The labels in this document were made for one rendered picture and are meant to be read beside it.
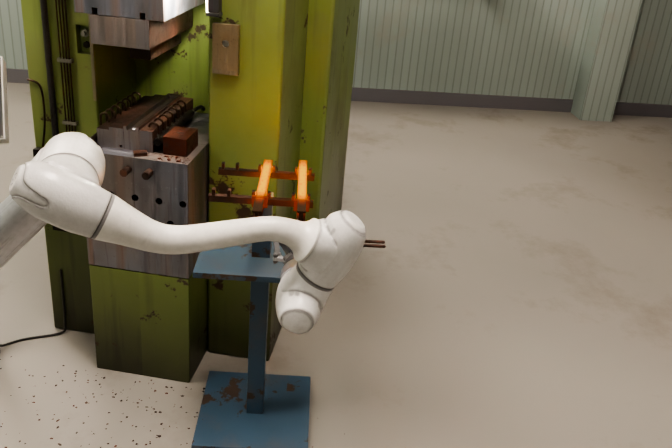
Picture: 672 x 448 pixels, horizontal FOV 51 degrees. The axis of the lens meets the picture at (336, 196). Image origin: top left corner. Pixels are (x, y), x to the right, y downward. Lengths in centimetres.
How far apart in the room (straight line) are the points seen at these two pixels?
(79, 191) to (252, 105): 113
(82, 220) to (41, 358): 167
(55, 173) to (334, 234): 57
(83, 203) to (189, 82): 151
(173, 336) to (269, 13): 124
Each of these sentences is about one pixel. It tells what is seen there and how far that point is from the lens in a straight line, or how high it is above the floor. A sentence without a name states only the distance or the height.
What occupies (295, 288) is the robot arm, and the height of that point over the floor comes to 99.
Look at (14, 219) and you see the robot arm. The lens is 167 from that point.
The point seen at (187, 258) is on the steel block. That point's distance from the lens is 255.
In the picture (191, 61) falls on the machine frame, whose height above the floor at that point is 112.
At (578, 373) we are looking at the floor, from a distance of 322.
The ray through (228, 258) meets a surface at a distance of 230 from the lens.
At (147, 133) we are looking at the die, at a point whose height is 98.
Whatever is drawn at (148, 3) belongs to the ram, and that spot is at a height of 142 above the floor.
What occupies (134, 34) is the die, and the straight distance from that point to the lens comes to 239.
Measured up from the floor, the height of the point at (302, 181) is 95.
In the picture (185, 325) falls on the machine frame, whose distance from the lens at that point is 271.
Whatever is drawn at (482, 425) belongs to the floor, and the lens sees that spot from 282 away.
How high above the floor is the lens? 182
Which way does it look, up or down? 24 degrees down
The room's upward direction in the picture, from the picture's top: 5 degrees clockwise
